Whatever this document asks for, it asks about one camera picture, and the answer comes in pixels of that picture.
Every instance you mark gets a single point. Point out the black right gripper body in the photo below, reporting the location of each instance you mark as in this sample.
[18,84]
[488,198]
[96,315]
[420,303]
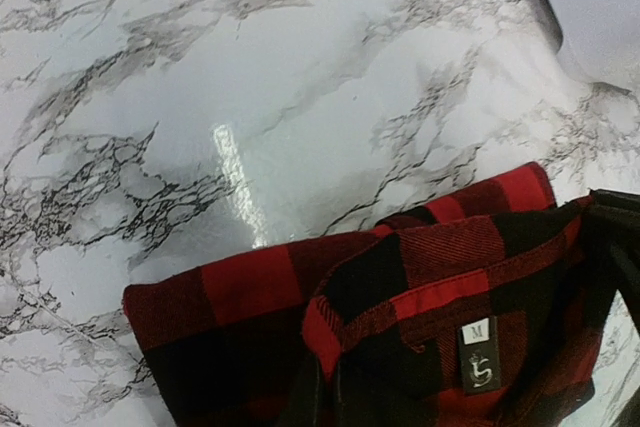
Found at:
[610,234]

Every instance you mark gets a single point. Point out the red black plaid shirt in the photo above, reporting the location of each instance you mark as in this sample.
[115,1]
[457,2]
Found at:
[466,311]

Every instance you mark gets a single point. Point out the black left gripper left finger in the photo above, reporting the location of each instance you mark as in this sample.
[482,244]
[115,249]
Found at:
[305,401]

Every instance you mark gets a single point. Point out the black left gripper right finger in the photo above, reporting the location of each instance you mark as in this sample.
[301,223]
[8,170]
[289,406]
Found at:
[354,403]

